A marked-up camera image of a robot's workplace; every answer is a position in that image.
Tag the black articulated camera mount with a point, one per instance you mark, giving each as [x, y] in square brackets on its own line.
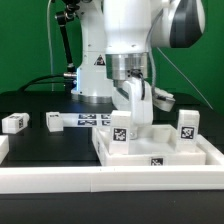
[63, 17]

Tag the white U-shaped fence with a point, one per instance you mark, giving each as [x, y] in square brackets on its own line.
[120, 178]

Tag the white sheet with tags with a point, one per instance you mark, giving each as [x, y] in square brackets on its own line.
[86, 119]

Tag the white square table top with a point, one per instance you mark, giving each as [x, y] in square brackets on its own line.
[155, 146]

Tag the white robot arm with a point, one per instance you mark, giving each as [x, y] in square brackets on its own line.
[118, 37]

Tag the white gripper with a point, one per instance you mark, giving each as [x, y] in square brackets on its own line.
[135, 96]

